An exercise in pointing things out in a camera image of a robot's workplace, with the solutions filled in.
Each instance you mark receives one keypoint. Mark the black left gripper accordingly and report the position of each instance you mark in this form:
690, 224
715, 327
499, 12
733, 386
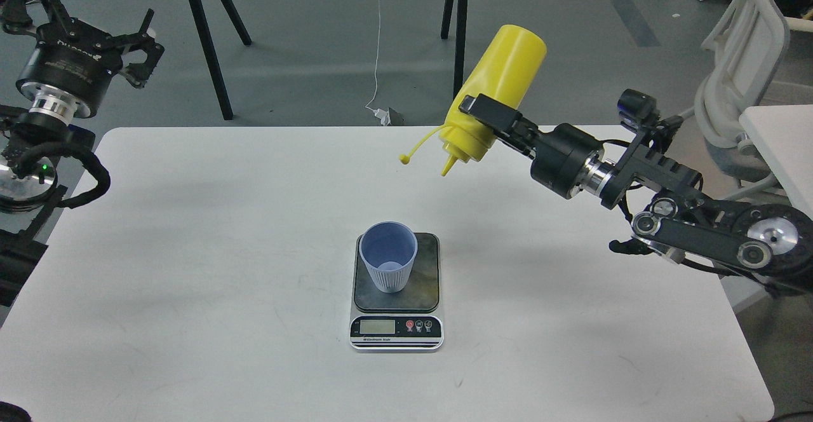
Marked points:
68, 69

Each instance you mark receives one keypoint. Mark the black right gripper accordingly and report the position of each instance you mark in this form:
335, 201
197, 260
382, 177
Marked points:
559, 158

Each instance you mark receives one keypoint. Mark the yellow squeeze bottle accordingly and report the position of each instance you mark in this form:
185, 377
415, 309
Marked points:
504, 73

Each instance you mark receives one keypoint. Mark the blue ribbed cup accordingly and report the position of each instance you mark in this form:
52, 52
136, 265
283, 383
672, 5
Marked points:
388, 250

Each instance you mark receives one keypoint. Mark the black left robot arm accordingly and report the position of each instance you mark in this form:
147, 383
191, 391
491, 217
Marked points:
47, 162

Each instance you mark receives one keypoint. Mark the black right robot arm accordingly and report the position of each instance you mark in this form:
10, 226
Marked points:
766, 243

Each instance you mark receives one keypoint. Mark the digital kitchen scale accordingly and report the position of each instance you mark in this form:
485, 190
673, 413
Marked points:
407, 321

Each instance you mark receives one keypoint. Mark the white office chair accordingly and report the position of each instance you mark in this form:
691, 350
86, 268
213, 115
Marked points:
748, 44

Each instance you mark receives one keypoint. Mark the white side table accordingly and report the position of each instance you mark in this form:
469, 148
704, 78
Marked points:
783, 136

